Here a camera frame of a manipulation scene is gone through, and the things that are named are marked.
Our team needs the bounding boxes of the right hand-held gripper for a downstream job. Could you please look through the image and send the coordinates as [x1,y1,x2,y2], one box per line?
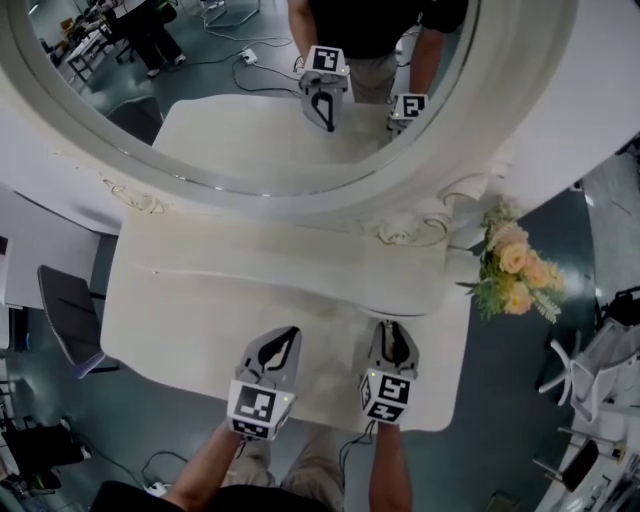
[358,320,420,424]

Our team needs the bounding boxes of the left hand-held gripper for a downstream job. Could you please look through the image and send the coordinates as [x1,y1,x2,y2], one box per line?
[227,326,303,442]

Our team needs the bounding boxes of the white dressing table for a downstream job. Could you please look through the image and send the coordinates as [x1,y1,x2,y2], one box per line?
[0,0,640,434]

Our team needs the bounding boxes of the person's right forearm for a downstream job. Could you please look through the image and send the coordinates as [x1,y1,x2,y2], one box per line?
[368,421,404,512]

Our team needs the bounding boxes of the person's left forearm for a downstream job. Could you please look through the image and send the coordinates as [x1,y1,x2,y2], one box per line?
[164,419,247,507]

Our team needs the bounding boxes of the oval white framed mirror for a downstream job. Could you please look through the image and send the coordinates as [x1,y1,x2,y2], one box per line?
[9,0,481,196]

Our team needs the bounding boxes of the person's beige trousers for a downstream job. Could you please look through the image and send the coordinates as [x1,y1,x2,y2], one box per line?
[227,424,347,497]

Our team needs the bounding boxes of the person's black shirt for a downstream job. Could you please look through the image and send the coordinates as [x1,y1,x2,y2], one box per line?
[99,479,372,512]

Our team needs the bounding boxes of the peach flower bouquet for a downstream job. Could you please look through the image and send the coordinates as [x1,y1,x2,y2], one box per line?
[457,197,569,326]

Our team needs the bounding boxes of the white office chair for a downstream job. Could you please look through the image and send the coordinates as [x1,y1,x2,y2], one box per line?
[537,319,640,426]

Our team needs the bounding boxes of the blue chair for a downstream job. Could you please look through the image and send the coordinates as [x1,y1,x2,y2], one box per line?
[37,264,121,381]

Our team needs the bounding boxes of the dark wooden-legged chair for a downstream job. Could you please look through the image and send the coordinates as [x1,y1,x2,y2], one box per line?
[532,427,627,495]

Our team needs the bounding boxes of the black bag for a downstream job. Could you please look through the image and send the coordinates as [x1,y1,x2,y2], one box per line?
[0,417,92,495]

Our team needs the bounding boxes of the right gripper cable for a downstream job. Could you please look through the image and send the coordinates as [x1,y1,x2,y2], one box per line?
[339,419,377,482]

